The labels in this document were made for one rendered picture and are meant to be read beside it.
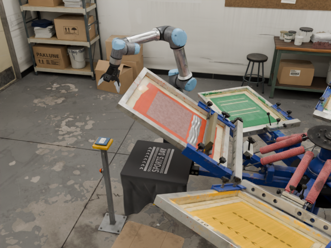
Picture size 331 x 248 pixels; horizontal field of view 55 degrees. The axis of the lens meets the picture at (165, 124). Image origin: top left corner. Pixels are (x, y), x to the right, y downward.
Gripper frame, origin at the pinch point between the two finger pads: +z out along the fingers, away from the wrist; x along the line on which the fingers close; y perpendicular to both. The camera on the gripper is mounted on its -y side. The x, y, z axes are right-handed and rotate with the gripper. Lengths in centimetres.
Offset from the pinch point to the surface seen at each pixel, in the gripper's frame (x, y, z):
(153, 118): -37.2, -17.0, -2.5
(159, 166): -52, -8, 41
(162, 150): -50, 12, 41
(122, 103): -17.3, -26.4, -11.3
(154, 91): -29.3, 13.2, -4.6
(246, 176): -112, -2, 26
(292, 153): -128, -9, -10
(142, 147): -34, 12, 46
